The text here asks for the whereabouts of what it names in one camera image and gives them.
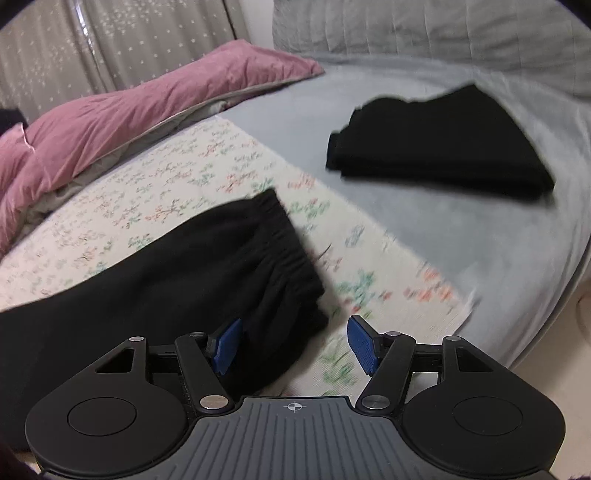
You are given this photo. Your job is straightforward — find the pink velvet pillow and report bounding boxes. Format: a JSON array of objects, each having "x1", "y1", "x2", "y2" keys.
[{"x1": 0, "y1": 122, "x2": 37, "y2": 213}]

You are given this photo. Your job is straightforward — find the black pants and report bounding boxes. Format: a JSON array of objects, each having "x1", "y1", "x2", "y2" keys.
[{"x1": 0, "y1": 188, "x2": 330, "y2": 455}]

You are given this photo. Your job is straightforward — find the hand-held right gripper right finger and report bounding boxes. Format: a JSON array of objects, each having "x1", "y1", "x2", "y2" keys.
[{"x1": 347, "y1": 315, "x2": 494, "y2": 414}]

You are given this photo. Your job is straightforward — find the floral patterned mat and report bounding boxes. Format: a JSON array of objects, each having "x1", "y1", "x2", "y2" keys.
[{"x1": 0, "y1": 113, "x2": 477, "y2": 400}]

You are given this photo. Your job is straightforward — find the dark cloth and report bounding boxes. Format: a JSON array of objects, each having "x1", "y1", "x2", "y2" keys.
[{"x1": 0, "y1": 108, "x2": 25, "y2": 136}]

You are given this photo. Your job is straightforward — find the grey quilted cushion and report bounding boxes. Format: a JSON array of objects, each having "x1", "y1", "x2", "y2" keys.
[{"x1": 271, "y1": 0, "x2": 591, "y2": 99}]

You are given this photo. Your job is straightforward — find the grey bed sheet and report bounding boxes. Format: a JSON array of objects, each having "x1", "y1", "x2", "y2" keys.
[{"x1": 222, "y1": 54, "x2": 591, "y2": 370}]

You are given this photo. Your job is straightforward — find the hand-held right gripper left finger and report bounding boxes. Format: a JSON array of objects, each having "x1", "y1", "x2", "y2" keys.
[{"x1": 92, "y1": 318, "x2": 244, "y2": 414}]

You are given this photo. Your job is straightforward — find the grey star-print curtain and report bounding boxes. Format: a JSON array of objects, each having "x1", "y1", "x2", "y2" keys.
[{"x1": 0, "y1": 0, "x2": 251, "y2": 124}]

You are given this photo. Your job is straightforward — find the pink velvet duvet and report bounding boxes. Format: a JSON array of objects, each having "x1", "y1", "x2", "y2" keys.
[{"x1": 0, "y1": 39, "x2": 325, "y2": 254}]

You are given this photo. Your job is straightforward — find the folded black garment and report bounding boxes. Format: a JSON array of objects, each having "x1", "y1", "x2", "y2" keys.
[{"x1": 325, "y1": 83, "x2": 556, "y2": 202}]

